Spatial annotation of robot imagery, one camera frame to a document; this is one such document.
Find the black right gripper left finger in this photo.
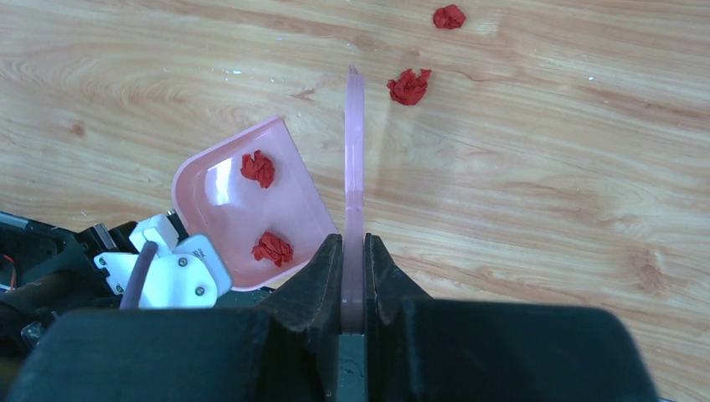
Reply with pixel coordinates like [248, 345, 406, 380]
[6, 234, 342, 401]

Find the pink plastic dustpan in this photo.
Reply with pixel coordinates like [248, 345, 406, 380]
[172, 116, 337, 291]

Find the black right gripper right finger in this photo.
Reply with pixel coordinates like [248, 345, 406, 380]
[364, 234, 658, 401]

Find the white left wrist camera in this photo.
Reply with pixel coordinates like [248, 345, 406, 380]
[94, 210, 232, 309]

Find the pink hand brush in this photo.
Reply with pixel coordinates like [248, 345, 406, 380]
[340, 65, 365, 333]

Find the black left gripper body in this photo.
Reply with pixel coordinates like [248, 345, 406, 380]
[1, 213, 148, 355]

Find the red paper scrap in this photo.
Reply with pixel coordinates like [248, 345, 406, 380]
[432, 4, 467, 29]
[240, 150, 275, 188]
[387, 69, 432, 106]
[251, 231, 294, 267]

